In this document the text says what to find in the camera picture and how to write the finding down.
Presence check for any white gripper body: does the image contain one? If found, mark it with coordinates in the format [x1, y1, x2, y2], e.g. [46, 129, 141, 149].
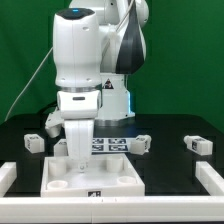
[64, 119, 94, 163]

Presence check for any white square table top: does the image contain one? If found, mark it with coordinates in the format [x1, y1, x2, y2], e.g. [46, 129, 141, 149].
[41, 154, 145, 197]

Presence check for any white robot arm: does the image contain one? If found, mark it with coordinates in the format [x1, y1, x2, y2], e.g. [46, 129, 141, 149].
[53, 0, 148, 171]

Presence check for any sheet of fiducial tags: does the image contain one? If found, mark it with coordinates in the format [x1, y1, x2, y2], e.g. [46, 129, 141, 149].
[92, 138, 133, 153]

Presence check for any white U-shaped obstacle fence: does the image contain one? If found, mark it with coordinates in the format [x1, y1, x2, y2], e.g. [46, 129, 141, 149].
[0, 162, 224, 223]

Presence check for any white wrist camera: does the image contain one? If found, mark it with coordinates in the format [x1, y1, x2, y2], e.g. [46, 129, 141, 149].
[45, 111, 64, 138]

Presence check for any grey camera cable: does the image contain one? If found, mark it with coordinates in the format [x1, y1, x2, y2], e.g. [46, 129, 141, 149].
[3, 46, 55, 123]

